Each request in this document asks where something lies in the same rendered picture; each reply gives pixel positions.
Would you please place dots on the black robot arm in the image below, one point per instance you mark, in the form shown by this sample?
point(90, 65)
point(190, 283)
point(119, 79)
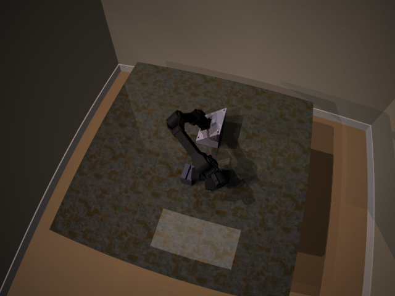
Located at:
point(214, 178)

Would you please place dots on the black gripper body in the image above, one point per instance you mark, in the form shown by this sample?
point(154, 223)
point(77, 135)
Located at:
point(195, 176)

